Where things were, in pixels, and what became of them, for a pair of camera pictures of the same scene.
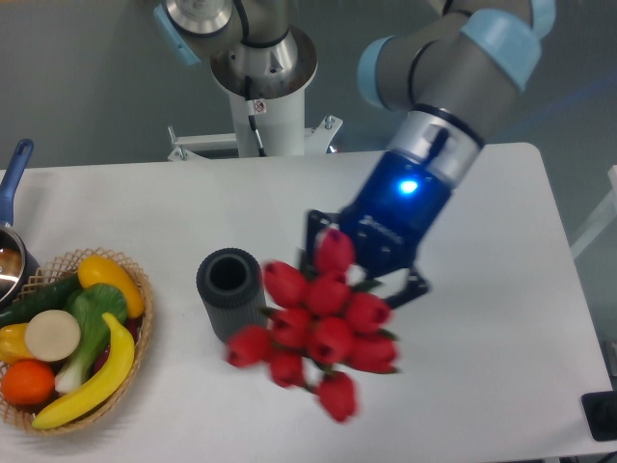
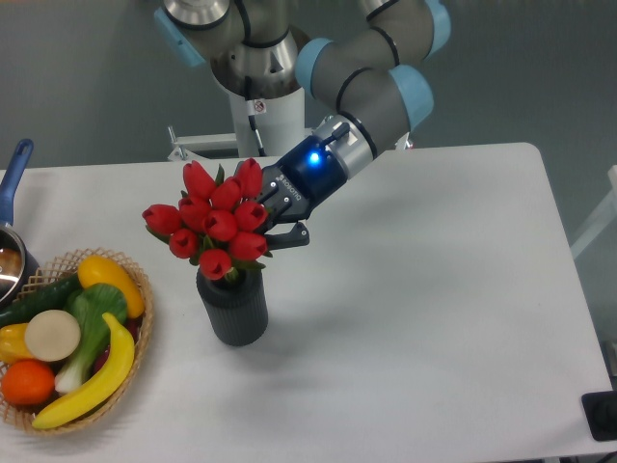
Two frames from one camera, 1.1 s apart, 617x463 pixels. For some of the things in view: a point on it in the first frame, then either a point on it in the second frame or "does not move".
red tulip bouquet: x=323 y=325 to x=219 y=223
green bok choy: x=90 y=303 does not move
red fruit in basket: x=132 y=324 does not move
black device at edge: x=601 y=410 does not move
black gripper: x=385 y=219 to x=302 y=180
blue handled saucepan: x=17 y=265 does not move
